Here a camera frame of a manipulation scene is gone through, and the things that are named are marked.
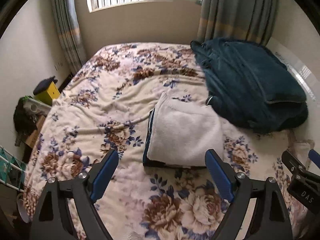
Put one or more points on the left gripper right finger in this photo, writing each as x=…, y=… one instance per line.
x=270, y=219

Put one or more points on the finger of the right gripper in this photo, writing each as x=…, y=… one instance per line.
x=296, y=167
x=314, y=157

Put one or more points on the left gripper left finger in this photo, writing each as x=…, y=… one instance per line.
x=52, y=218

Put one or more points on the white knit sweater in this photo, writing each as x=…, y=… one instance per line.
x=202, y=118

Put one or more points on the beige folded cloth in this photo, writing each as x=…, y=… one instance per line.
x=300, y=149

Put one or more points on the grey cup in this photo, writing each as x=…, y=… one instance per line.
x=21, y=209

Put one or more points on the teal storage rack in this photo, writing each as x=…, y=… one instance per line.
x=12, y=173

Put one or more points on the white bed headboard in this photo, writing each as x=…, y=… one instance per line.
x=310, y=84

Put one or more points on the cardboard box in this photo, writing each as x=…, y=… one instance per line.
x=30, y=141

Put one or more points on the dark teal plush blanket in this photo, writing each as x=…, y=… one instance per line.
x=249, y=86

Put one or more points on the navy striped folded sweater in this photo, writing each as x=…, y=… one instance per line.
x=171, y=141

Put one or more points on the white green toy box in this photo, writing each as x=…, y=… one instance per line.
x=34, y=107

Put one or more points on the yellow box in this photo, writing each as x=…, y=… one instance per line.
x=50, y=94

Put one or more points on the floral bed blanket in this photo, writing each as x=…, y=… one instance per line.
x=106, y=107

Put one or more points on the dark cap on box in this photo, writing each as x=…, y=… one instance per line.
x=44, y=85

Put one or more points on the right striped curtain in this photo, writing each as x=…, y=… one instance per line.
x=249, y=20

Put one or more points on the striped curtain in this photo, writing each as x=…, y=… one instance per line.
x=249, y=20
x=68, y=30

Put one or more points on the left striped curtain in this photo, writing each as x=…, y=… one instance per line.
x=68, y=30

